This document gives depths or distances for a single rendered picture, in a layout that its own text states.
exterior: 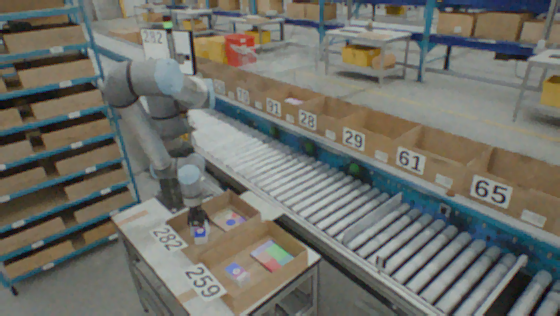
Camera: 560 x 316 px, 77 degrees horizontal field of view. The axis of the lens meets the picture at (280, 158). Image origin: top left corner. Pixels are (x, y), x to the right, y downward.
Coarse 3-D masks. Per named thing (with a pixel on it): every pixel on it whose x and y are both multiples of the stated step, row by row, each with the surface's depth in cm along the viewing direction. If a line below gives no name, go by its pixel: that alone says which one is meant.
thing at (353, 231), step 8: (400, 192) 189; (392, 200) 185; (384, 208) 182; (392, 208) 188; (368, 216) 174; (376, 216) 179; (360, 224) 171; (368, 224) 177; (344, 232) 164; (352, 232) 169; (360, 232) 174; (344, 240) 167
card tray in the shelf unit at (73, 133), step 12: (60, 120) 251; (72, 120) 255; (84, 120) 260; (96, 120) 263; (48, 132) 248; (60, 132) 227; (72, 132) 231; (84, 132) 235; (96, 132) 240; (48, 144) 225; (60, 144) 229
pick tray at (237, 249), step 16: (272, 224) 166; (240, 240) 161; (256, 240) 168; (288, 240) 160; (208, 256) 151; (224, 256) 158; (240, 256) 160; (304, 256) 149; (224, 272) 152; (256, 272) 151; (272, 272) 139; (288, 272) 145; (224, 288) 144; (256, 288) 135; (272, 288) 142; (240, 304) 132
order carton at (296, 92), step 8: (280, 88) 281; (288, 88) 287; (296, 88) 283; (304, 88) 276; (264, 96) 271; (272, 96) 279; (280, 96) 284; (288, 96) 290; (296, 96) 286; (304, 96) 279; (312, 96) 272; (320, 96) 265; (264, 104) 275; (280, 104) 258; (288, 104) 251; (288, 112) 254; (296, 112) 248; (296, 120) 251
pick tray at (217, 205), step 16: (224, 192) 189; (208, 208) 186; (224, 208) 192; (240, 208) 188; (256, 208) 175; (176, 224) 175; (240, 224) 166; (256, 224) 173; (192, 240) 170; (208, 240) 170; (224, 240) 162; (192, 256) 154
